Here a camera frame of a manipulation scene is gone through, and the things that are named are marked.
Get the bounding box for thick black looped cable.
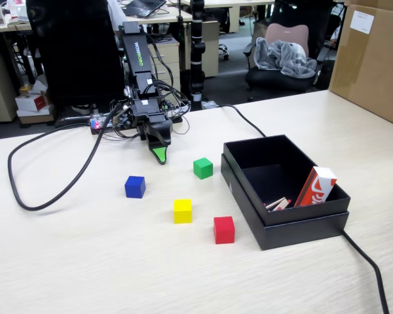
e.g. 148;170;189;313
7;109;119;212

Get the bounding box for black open box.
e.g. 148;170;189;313
220;153;350;251

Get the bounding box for black pole white bands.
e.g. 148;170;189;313
189;0;206;111

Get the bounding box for red white matchbox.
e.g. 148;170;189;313
293;166;338;208

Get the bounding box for black laptop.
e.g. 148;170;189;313
121;0;168;18

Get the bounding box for white red carton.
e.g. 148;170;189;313
14;92;52;114

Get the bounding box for beige drawer cabinet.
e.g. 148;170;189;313
147;35;181;93

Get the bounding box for grey blanket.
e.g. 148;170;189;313
254;37;318;79

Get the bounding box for large brown cardboard box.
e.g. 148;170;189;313
327;0;393;130

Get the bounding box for red cube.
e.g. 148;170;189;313
213;216;236;245

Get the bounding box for white sneaker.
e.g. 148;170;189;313
71;103;100;116

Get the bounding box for beige office desk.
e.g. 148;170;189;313
0;5;194;34

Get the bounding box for black cardboard box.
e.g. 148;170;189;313
223;133;352;227

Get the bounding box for tall beige cabinet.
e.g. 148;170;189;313
201;20;221;79

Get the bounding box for white shipping label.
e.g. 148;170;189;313
350;10;375;34

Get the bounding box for blue cube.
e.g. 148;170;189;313
124;175;147;199

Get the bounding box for thick black long cable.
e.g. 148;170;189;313
215;104;390;314

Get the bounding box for green cube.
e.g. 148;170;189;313
193;157;214;180

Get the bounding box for pink office chair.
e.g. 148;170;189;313
243;22;326;102

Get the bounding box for controller board red LED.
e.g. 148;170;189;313
89;114;114;135

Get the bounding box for yellow cube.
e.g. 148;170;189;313
174;198;193;224

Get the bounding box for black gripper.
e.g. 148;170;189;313
130;99;173;166

